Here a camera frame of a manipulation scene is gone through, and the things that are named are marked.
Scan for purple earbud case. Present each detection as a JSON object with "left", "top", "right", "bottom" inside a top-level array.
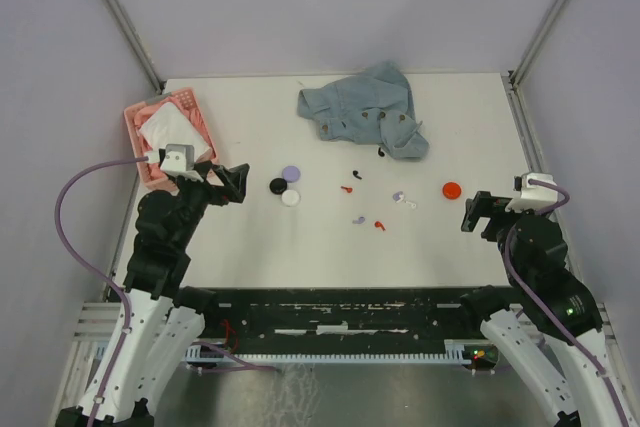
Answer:
[{"left": 282, "top": 165, "right": 301, "bottom": 183}]

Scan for right aluminium frame post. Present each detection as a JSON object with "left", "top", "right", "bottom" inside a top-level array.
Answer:
[{"left": 507, "top": 0, "right": 601, "bottom": 88}]

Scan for pink plastic basket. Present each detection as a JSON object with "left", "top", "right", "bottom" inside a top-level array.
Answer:
[{"left": 123, "top": 86, "right": 222, "bottom": 192}]

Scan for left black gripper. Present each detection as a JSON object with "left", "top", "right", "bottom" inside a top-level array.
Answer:
[{"left": 174, "top": 160, "right": 249, "bottom": 248}]

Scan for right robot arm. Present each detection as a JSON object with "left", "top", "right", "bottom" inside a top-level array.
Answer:
[{"left": 458, "top": 180, "right": 638, "bottom": 426}]

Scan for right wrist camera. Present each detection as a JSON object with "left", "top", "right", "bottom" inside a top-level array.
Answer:
[{"left": 505, "top": 172, "right": 558, "bottom": 213}]

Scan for left aluminium frame post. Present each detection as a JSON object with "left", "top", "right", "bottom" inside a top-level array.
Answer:
[{"left": 103, "top": 0, "right": 165, "bottom": 93}]

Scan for blue denim jacket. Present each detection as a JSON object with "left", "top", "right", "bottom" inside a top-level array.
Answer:
[{"left": 297, "top": 62, "right": 429, "bottom": 161}]

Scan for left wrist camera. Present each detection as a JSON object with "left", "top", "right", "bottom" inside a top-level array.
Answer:
[{"left": 159, "top": 144, "right": 195, "bottom": 175}]

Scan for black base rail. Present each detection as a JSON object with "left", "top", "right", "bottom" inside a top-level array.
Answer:
[{"left": 174, "top": 287, "right": 482, "bottom": 355}]

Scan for white folded cloth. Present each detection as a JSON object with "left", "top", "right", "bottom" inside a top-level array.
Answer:
[{"left": 134, "top": 100, "right": 213, "bottom": 160}]

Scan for aluminium frame post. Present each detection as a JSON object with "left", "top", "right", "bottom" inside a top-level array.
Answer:
[
  {"left": 507, "top": 0, "right": 601, "bottom": 88},
  {"left": 103, "top": 0, "right": 165, "bottom": 93}
]

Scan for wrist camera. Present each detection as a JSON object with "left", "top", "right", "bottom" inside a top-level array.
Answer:
[
  {"left": 159, "top": 144, "right": 195, "bottom": 175},
  {"left": 505, "top": 172, "right": 558, "bottom": 213}
]

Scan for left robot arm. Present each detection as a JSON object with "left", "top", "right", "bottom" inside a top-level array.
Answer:
[{"left": 56, "top": 162, "right": 250, "bottom": 426}]

